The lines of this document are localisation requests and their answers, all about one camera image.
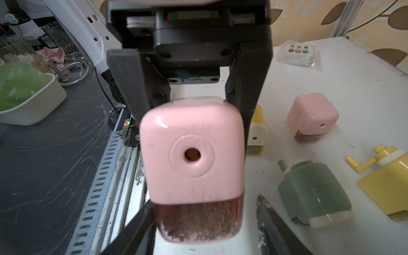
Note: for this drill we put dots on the yellow sharpener far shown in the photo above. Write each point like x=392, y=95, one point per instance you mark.
x=387, y=186

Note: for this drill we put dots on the yellow sharpener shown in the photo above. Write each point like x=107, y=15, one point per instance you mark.
x=387, y=186
x=257, y=133

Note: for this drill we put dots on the pink shavings tray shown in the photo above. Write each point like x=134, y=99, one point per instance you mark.
x=200, y=223

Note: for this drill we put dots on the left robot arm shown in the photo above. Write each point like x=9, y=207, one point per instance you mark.
x=89, y=30

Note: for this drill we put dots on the yellow sharpener middle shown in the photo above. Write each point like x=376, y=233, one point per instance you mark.
x=257, y=133

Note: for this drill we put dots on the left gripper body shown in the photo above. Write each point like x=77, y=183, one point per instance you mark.
x=190, y=41

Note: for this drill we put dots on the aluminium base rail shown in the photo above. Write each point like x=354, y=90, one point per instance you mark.
x=116, y=195

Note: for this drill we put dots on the pink sharpener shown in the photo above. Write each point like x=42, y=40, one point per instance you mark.
x=193, y=151
x=311, y=117

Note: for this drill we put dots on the white button box in bag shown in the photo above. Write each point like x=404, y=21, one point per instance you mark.
x=297, y=53

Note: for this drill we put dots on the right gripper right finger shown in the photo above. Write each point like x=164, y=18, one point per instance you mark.
x=276, y=238

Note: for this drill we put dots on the white bowl with green contents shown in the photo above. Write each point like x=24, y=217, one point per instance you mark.
x=27, y=94

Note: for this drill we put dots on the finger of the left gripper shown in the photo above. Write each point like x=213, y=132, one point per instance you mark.
x=246, y=79
x=140, y=84

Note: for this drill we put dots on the green pencil sharpener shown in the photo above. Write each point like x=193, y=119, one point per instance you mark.
x=312, y=195

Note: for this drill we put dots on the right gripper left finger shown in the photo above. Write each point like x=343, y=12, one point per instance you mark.
x=138, y=237

